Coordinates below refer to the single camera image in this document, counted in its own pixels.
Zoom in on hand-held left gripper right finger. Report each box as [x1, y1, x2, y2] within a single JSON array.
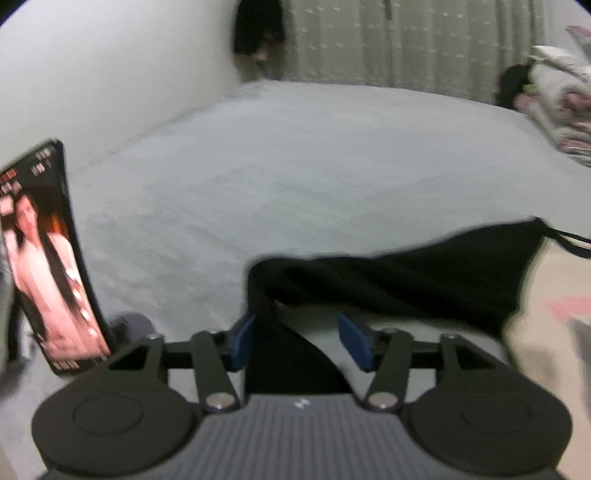
[[338, 314, 511, 412]]

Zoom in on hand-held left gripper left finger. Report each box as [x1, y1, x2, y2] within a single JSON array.
[[108, 312, 256, 412]]

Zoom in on black pants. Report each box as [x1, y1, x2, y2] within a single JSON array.
[[245, 217, 591, 398]]

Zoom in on black smartphone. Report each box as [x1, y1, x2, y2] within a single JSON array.
[[0, 138, 114, 376]]

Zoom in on black cushion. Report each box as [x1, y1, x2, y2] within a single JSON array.
[[495, 65, 536, 109]]

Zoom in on star-patterned grey curtain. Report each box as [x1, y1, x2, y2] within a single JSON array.
[[277, 0, 591, 108]]

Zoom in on folded white pink quilt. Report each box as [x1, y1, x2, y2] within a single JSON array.
[[515, 25, 591, 167]]

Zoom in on hanging black jacket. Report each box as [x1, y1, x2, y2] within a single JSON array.
[[233, 0, 287, 63]]

